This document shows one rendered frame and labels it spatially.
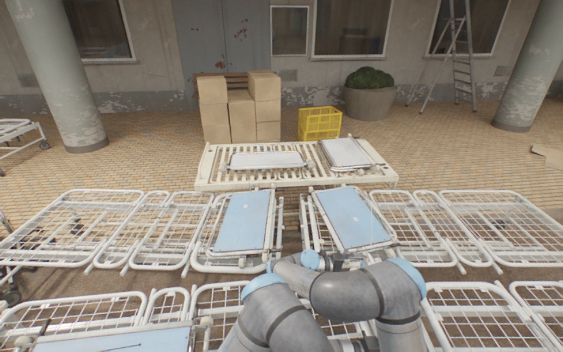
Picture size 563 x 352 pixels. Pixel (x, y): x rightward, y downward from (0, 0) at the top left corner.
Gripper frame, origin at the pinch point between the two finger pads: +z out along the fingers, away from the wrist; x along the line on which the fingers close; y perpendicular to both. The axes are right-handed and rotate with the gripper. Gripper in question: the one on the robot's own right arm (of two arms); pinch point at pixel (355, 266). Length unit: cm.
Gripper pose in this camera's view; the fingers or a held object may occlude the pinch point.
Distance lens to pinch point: 152.5
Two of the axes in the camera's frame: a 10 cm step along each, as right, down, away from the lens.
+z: 9.8, 0.9, 1.9
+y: 1.2, 5.0, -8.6
